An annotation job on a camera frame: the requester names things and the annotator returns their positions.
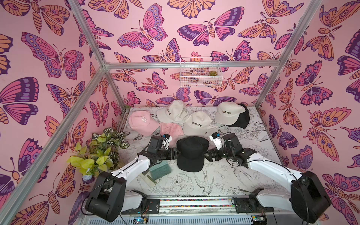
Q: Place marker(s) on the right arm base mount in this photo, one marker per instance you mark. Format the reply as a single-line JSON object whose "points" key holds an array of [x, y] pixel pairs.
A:
{"points": [[249, 205]]}

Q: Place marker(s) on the small succulent in basket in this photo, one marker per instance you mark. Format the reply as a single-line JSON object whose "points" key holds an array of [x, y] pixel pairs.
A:
{"points": [[213, 73]]}

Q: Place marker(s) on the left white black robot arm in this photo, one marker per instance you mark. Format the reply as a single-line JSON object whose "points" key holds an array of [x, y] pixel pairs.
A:
{"points": [[110, 197]]}

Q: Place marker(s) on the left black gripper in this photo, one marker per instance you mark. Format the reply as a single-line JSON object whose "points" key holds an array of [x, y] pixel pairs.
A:
{"points": [[171, 153]]}

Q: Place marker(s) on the wrist white camera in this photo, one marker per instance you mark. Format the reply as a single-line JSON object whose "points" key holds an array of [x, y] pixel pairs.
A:
{"points": [[217, 140], [166, 141]]}

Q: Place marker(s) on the aluminium frame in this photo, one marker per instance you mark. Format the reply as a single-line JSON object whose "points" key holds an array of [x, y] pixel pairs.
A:
{"points": [[53, 57]]}

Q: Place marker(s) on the potted green plant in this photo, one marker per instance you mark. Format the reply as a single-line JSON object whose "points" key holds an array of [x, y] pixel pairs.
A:
{"points": [[99, 154]]}

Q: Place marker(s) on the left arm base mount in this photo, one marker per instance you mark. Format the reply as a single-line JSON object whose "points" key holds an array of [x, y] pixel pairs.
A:
{"points": [[148, 206]]}

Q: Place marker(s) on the white wire basket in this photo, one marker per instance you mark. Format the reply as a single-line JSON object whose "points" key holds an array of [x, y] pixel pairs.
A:
{"points": [[196, 74]]}

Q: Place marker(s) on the pink cap with logo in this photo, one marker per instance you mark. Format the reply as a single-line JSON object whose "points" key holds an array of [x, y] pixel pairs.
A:
{"points": [[143, 123]]}

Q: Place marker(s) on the clear plastic dustpan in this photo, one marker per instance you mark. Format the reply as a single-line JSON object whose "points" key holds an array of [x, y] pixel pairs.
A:
{"points": [[147, 178]]}

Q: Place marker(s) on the teal hand brush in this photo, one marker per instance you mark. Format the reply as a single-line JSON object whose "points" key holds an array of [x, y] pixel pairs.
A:
{"points": [[160, 170]]}

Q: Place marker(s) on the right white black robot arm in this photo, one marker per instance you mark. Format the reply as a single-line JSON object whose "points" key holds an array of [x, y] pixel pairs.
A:
{"points": [[305, 195]]}

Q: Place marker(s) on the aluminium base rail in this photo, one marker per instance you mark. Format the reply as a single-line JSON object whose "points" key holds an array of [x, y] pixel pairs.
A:
{"points": [[215, 210]]}

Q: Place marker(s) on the plain pink cap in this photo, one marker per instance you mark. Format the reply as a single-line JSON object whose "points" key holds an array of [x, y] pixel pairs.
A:
{"points": [[172, 129]]}

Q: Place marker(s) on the cream cap rear left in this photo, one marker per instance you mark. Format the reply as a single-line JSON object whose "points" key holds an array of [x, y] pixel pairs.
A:
{"points": [[174, 113]]}

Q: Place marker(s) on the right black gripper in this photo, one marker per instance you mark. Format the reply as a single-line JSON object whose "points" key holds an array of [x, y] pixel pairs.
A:
{"points": [[213, 154]]}

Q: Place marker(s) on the plain black cap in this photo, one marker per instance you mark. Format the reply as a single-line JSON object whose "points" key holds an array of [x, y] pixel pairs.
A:
{"points": [[191, 156]]}

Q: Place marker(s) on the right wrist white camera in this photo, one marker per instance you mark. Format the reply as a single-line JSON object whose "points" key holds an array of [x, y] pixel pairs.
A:
{"points": [[217, 140]]}

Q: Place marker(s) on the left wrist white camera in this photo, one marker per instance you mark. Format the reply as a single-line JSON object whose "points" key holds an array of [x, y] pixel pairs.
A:
{"points": [[166, 141]]}

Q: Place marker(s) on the cream Colorado cap middle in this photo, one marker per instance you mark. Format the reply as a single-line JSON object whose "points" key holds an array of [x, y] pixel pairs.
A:
{"points": [[196, 124]]}

